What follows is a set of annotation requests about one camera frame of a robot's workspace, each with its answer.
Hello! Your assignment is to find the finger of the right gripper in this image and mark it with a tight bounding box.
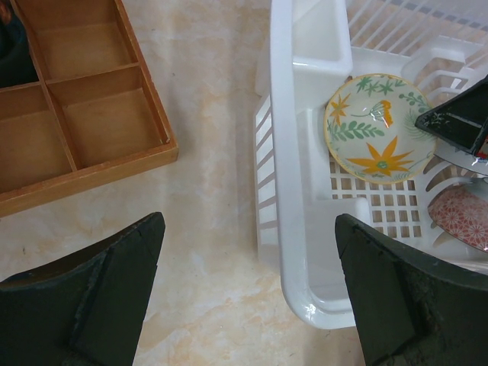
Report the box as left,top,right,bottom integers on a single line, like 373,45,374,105
415,78,488,156

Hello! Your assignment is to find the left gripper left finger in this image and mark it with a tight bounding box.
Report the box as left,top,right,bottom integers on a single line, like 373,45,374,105
1,212,165,365

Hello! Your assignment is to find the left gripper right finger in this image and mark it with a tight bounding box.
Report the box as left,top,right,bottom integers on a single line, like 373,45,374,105
335,214,487,365

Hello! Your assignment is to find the yellow flower white bowl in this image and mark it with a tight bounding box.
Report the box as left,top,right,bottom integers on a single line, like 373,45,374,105
323,73,437,185

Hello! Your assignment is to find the white plastic dish rack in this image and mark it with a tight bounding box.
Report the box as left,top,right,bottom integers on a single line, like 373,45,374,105
254,1,487,329

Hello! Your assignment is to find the blue flower white bowl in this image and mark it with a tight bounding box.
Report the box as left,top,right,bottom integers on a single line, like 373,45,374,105
435,146,487,176

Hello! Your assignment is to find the pink patterned bowl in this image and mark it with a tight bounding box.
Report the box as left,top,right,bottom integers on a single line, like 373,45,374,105
428,185,487,252

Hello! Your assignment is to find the wooden compartment tray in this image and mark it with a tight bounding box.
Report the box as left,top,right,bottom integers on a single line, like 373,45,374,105
1,1,178,216

